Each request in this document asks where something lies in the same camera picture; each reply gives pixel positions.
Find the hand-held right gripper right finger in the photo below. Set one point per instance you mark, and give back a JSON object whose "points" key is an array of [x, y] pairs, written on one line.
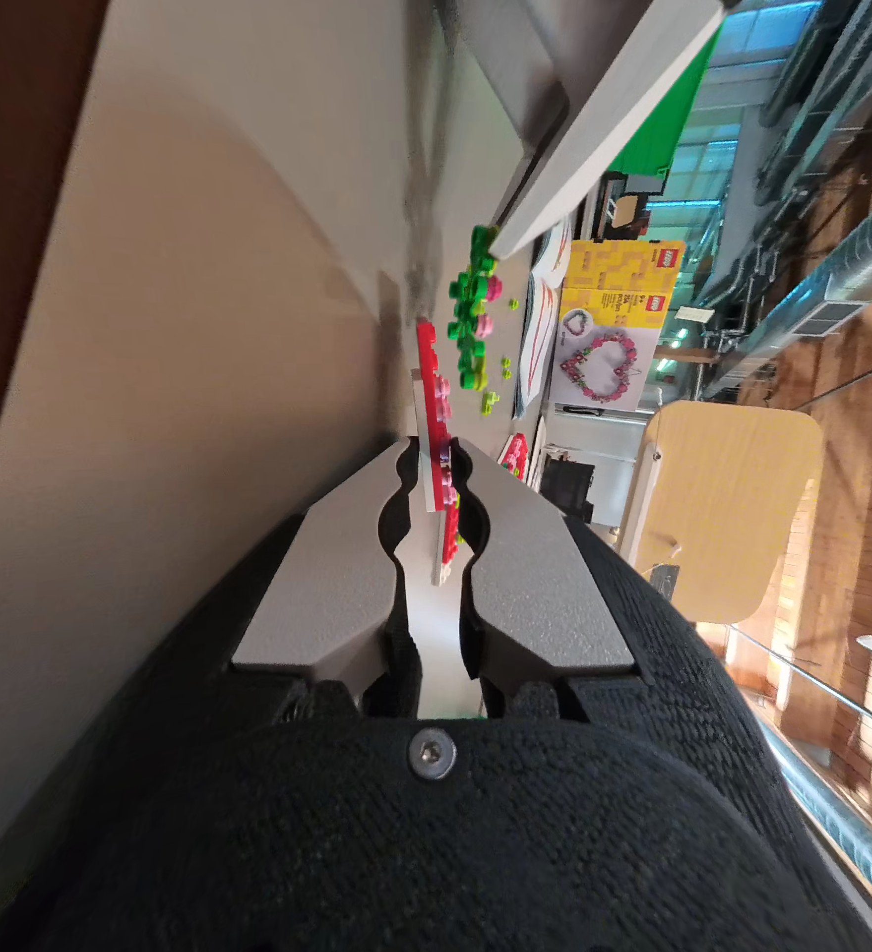
{"points": [[540, 587]]}

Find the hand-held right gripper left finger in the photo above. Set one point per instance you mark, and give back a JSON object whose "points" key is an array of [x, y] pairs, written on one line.
{"points": [[317, 587]]}

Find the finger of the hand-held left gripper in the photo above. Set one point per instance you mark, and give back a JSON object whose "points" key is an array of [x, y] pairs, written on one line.
{"points": [[622, 119], [533, 52]]}

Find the red lego heart plate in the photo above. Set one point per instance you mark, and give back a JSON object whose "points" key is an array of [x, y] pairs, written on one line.
{"points": [[436, 416]]}

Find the cluster of green lego pieces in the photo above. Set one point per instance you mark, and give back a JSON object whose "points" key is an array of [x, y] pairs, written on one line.
{"points": [[469, 312]]}

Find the small pink lego assembly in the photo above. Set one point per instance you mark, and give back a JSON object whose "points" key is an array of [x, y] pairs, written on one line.
{"points": [[514, 454]]}

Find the yellow lego box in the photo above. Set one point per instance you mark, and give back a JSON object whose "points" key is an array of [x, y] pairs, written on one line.
{"points": [[614, 312]]}

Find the green board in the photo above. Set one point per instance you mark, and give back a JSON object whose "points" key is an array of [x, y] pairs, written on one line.
{"points": [[663, 111]]}

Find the black monitor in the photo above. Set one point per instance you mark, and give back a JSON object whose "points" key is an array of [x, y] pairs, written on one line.
{"points": [[566, 487]]}

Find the light wooden chair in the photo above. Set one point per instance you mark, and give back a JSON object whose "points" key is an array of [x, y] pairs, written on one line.
{"points": [[726, 513]]}

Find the white instruction booklet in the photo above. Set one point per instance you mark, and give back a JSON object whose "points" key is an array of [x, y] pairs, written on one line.
{"points": [[544, 320]]}

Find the silver insulated pipe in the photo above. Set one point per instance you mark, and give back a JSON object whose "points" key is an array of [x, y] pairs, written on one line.
{"points": [[845, 833]]}

